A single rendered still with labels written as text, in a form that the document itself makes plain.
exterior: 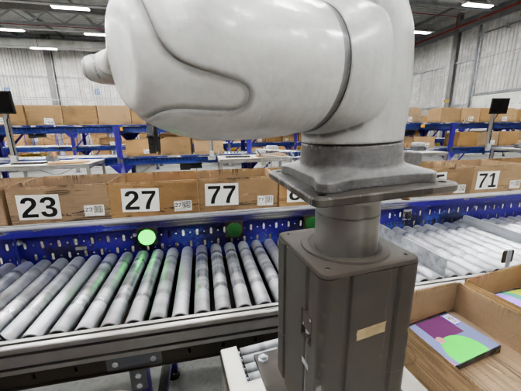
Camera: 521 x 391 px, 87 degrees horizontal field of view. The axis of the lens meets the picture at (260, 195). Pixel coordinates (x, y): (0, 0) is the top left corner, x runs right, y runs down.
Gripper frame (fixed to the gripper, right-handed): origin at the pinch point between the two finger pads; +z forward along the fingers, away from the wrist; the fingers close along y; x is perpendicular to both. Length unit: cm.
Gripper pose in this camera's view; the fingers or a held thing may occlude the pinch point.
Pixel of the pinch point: (154, 147)
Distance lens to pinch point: 139.2
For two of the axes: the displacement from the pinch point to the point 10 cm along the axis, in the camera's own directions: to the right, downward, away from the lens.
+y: 2.1, 2.3, -9.5
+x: 9.8, -0.6, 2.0
